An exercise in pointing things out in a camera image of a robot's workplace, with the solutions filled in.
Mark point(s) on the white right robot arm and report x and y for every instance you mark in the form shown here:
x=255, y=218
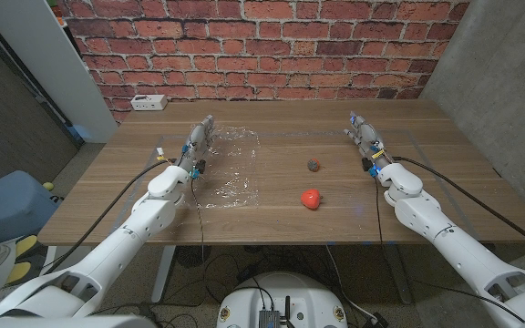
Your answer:
x=449, y=246

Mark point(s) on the white wall panel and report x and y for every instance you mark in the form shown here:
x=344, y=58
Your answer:
x=48, y=59

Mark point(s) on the black round floor fan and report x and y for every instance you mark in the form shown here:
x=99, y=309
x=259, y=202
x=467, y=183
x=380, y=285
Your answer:
x=192, y=256

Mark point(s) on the grey table leg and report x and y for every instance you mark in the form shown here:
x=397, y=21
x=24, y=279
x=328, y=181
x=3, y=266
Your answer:
x=399, y=278

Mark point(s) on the clear plastic wrap sheet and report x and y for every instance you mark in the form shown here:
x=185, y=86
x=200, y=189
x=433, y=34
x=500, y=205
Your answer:
x=235, y=173

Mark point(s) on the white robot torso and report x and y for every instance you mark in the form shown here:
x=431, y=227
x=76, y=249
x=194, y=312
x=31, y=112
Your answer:
x=308, y=300

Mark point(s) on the white robot chest panel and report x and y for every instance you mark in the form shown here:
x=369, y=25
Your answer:
x=62, y=322

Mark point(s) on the blue plastic bin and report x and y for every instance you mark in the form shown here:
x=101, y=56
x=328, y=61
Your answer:
x=7, y=205

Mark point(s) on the yellow black pad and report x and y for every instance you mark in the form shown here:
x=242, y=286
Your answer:
x=25, y=245

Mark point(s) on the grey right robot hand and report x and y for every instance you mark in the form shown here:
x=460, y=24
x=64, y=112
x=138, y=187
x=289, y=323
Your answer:
x=367, y=136

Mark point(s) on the white table leg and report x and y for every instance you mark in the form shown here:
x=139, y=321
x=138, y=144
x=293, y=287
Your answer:
x=163, y=273

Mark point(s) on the small grey orange ball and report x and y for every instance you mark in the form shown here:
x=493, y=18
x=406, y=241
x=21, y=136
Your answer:
x=313, y=165

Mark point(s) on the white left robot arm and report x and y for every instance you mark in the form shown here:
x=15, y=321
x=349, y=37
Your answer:
x=121, y=241

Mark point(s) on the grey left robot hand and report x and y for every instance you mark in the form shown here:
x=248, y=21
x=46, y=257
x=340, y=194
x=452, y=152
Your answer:
x=196, y=146

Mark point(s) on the brick print backdrop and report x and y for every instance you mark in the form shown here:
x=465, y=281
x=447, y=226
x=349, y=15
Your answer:
x=262, y=45

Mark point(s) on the red cap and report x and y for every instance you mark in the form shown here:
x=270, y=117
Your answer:
x=311, y=199

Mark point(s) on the white power strip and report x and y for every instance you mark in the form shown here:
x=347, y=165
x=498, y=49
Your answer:
x=148, y=102

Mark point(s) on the yellow green tennis ball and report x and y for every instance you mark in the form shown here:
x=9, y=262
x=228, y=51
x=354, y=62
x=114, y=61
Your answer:
x=48, y=186

